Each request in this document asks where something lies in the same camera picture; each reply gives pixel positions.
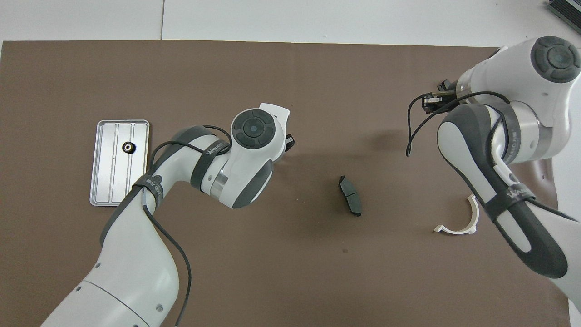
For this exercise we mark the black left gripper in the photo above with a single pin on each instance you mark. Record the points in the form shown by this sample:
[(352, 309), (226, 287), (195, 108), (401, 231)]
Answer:
[(289, 143)]

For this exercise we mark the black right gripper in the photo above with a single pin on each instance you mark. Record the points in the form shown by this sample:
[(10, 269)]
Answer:
[(449, 102)]

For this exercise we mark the black bearing gear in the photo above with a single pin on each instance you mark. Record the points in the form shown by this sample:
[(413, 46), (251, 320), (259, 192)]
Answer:
[(129, 147)]

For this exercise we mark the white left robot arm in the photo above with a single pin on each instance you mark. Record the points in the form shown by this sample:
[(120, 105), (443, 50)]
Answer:
[(136, 272)]

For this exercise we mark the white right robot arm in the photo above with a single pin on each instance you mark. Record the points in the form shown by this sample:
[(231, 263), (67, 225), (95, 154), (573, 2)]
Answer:
[(513, 81)]

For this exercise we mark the silver metal tray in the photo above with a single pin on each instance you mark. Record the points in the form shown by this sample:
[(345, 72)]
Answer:
[(109, 163)]

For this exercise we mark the brown table mat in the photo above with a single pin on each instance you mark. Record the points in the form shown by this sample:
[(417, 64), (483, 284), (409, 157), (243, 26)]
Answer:
[(272, 272)]

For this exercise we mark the dark grey ribbed case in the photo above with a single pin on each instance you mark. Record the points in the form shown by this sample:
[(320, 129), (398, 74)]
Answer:
[(567, 11)]

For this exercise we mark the white curved plastic bracket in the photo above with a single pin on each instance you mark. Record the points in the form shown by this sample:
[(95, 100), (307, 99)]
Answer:
[(475, 212)]

